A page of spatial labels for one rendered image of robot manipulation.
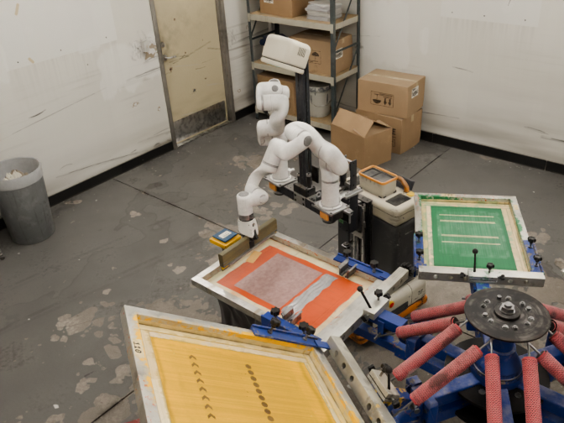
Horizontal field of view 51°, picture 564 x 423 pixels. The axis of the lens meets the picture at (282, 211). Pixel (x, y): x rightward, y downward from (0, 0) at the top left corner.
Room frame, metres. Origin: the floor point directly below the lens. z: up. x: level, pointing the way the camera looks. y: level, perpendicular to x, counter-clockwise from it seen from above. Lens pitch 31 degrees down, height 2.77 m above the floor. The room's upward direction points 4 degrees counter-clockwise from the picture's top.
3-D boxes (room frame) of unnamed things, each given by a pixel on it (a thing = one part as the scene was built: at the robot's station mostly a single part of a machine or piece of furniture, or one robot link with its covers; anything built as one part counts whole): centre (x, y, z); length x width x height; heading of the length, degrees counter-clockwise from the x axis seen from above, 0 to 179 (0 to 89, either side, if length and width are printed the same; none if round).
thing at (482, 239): (2.51, -0.98, 1.05); 1.08 x 0.61 x 0.23; 168
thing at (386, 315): (1.95, -0.43, 1.02); 0.17 x 0.06 x 0.05; 48
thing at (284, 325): (1.96, 0.00, 0.98); 0.30 x 0.05 x 0.07; 48
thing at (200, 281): (2.33, -0.01, 0.97); 0.79 x 0.58 x 0.04; 48
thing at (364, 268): (2.37, -0.37, 0.98); 0.30 x 0.05 x 0.07; 48
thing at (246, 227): (2.50, 0.18, 1.21); 0.10 x 0.07 x 0.11; 48
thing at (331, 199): (2.78, -0.28, 1.21); 0.16 x 0.13 x 0.15; 126
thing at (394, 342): (2.04, -0.33, 0.89); 1.24 x 0.06 x 0.06; 48
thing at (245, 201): (2.51, 0.14, 1.34); 0.15 x 0.10 x 0.11; 121
